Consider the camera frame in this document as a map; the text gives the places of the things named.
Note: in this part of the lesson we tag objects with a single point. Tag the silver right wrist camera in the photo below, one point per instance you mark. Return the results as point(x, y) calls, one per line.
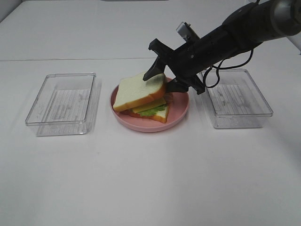
point(186, 32)

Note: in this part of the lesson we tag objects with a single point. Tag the green lettuce leaf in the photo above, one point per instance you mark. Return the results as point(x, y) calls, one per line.
point(152, 111)

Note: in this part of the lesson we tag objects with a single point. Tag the clear right plastic tray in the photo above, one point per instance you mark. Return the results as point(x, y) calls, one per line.
point(236, 102)

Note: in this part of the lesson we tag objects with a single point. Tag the yellow cheese slice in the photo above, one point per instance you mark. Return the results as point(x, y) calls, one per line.
point(150, 105)

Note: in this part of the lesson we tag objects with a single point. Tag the white bread slice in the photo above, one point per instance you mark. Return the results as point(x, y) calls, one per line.
point(160, 116)
point(134, 91)

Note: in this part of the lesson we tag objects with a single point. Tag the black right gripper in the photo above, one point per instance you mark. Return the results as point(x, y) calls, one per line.
point(181, 62)

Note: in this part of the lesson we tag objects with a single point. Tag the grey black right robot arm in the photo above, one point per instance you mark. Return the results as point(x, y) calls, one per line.
point(244, 30)

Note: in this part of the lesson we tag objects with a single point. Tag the red bacon strip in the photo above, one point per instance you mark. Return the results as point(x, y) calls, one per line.
point(169, 98)

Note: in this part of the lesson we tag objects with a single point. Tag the pink round plate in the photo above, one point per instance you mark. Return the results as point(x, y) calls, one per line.
point(177, 111)

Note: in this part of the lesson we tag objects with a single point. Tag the clear left plastic tray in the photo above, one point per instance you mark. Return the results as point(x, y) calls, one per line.
point(65, 105)

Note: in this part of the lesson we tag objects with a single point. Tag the clear plastic tray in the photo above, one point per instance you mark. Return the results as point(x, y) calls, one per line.
point(236, 102)
point(65, 105)

